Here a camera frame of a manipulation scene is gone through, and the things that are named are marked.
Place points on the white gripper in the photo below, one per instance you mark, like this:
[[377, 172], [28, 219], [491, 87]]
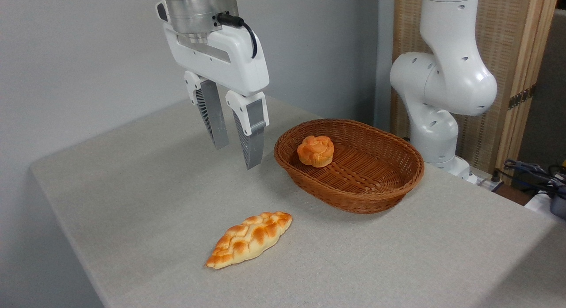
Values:
[[239, 60]]

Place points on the braided bread loaf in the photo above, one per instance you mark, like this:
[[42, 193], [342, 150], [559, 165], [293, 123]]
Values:
[[250, 239]]

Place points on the round flower-shaped bread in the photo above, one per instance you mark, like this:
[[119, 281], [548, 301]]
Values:
[[315, 151]]

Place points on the brown wicker basket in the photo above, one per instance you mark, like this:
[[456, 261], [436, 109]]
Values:
[[371, 184]]

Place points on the white power strip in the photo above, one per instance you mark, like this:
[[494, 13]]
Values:
[[488, 180]]

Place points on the metal screen hinge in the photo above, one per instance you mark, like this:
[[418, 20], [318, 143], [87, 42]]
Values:
[[522, 97]]

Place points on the wooden rattan folding screen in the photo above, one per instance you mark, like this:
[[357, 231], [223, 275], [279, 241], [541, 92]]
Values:
[[510, 34]]

